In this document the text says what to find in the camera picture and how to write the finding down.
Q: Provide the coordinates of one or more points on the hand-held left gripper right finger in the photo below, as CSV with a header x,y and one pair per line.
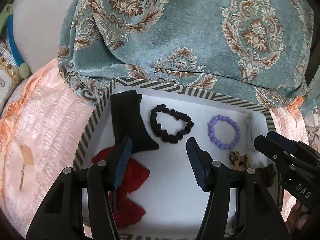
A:
x,y
196,160

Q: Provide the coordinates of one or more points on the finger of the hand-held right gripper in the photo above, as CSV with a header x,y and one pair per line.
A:
x,y
268,147
282,137

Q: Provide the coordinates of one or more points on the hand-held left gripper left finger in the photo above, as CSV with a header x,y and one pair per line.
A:
x,y
124,156

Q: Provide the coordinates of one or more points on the red lace bow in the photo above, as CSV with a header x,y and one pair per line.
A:
x,y
135,175

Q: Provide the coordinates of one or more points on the brown scrunchie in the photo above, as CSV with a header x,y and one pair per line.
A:
x,y
267,173

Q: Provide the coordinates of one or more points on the leopard print hair clip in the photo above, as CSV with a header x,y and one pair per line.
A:
x,y
236,160

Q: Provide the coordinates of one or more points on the black velvet bow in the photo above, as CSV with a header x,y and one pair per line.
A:
x,y
130,120

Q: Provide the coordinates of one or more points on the striped gift box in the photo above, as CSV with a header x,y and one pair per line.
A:
x,y
175,200

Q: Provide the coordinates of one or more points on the black scrunchie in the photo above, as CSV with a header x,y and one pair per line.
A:
x,y
153,120

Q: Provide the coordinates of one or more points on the white floral sheet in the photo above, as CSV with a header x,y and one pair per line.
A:
x,y
312,130

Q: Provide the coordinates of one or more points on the teal damask cover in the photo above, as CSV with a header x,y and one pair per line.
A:
x,y
75,75

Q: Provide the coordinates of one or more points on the teal damask cushion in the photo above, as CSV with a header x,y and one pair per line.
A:
x,y
195,25

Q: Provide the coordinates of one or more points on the white gold embroidered fabric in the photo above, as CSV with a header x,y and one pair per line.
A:
x,y
6,85

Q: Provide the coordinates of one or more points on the blue headband with green ends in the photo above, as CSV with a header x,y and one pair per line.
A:
x,y
12,42

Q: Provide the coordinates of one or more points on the dark furniture frame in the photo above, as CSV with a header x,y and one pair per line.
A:
x,y
313,62

